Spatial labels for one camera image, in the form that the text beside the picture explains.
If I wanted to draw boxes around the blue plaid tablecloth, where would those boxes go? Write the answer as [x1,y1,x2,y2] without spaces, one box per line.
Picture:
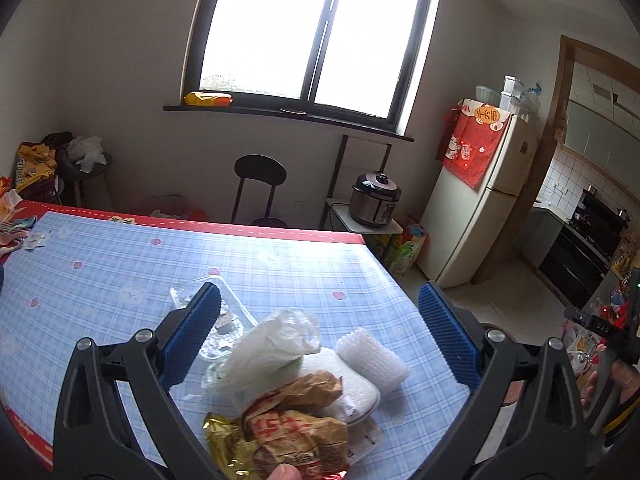
[0,210,473,480]

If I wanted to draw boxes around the crumpled white bag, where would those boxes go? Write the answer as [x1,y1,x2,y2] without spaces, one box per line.
[67,135,107,170]

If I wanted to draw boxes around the steel pressure cooker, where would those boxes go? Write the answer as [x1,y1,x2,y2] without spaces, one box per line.
[348,172,402,230]

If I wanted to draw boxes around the wooden door frame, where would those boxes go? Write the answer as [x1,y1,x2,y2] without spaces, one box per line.
[472,35,640,286]

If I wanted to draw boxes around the clear plastic bags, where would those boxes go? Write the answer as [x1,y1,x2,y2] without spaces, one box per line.
[517,80,544,122]

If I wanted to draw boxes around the colourful cartons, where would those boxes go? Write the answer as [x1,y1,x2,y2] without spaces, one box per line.
[367,217,428,276]

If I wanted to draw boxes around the pile of snack packets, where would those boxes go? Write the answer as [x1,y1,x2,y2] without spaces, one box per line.
[560,240,640,376]

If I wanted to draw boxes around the grey round stool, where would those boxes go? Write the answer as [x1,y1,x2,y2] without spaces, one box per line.
[57,152,113,208]

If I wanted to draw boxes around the clear plastic tray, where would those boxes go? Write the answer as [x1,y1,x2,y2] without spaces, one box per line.
[169,275,258,361]

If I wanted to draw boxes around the red printed cloth cover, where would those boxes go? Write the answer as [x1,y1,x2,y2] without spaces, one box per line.
[435,99,514,190]

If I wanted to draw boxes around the white plastic bag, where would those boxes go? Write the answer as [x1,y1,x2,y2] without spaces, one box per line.
[202,309,321,406]

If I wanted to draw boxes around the black metal rack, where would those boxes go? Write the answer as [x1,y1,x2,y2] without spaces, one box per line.
[320,134,393,231]

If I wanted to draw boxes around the black kitchen stove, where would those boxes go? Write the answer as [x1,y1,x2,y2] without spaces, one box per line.
[539,189,630,309]

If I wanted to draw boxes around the colourful packets pile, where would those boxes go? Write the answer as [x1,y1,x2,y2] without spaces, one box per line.
[0,175,41,261]

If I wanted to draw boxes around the yellow orange packet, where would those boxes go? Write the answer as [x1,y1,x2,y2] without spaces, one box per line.
[183,91,234,109]

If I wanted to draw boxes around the grey kitchen cabinets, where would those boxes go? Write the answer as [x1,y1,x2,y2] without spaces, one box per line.
[562,100,640,181]

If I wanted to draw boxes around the dark framed window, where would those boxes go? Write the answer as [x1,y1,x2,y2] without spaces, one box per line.
[179,0,444,133]

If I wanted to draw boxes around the white plastic box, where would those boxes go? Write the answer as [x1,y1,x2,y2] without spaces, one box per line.
[500,75,521,111]

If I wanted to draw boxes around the brown and gold snack wrappers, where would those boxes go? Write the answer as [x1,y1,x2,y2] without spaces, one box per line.
[242,407,351,480]

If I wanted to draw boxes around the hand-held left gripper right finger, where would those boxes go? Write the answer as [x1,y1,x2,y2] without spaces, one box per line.
[415,281,593,480]

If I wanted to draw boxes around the white foam pad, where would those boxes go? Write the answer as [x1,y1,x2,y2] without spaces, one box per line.
[295,350,382,428]

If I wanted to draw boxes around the brown paper wrapper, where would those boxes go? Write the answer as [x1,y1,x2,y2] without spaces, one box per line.
[242,370,346,423]

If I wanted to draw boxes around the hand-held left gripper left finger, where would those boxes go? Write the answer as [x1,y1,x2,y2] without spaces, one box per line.
[52,281,236,480]

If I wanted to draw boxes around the cream refrigerator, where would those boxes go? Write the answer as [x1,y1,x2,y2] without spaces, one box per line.
[419,99,542,289]

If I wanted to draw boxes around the dark windowsill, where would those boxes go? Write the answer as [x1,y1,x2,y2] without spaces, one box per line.
[163,104,416,143]

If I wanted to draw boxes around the gold foil wrapper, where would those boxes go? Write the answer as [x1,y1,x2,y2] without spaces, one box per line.
[204,411,263,480]

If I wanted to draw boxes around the person's right hand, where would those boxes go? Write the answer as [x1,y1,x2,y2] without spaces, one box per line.
[580,360,640,411]

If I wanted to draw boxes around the white side table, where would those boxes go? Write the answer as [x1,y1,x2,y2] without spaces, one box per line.
[326,199,404,237]

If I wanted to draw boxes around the black round chair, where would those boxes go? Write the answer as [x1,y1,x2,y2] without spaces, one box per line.
[231,155,290,228]

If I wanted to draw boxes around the yellow clothes pile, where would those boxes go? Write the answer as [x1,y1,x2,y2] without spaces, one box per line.
[15,142,59,194]

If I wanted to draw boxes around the white foam net sleeve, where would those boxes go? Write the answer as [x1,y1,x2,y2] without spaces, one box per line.
[335,326,409,396]

